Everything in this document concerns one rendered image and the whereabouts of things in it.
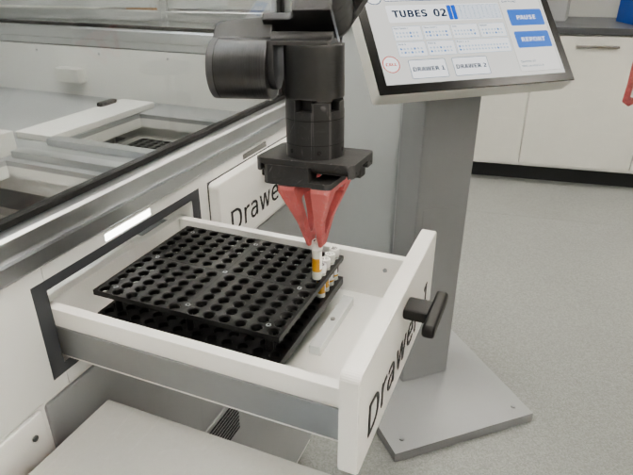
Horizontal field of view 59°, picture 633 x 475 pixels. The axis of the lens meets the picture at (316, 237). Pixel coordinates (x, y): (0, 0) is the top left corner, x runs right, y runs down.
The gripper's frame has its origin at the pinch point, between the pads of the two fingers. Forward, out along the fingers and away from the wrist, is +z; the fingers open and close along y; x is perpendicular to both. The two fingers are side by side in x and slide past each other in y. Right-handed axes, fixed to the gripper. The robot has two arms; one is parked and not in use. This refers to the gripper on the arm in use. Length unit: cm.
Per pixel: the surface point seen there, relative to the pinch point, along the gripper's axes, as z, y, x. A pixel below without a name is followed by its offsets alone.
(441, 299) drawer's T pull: 4.5, 13.6, -0.2
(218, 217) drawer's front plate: 6.2, -22.1, 15.1
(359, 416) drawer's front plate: 7.5, 10.4, -16.2
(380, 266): 7.0, 4.4, 9.5
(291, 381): 7.3, 3.6, -14.5
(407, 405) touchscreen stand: 88, -6, 82
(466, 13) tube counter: -20, -1, 93
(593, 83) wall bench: 22, 40, 304
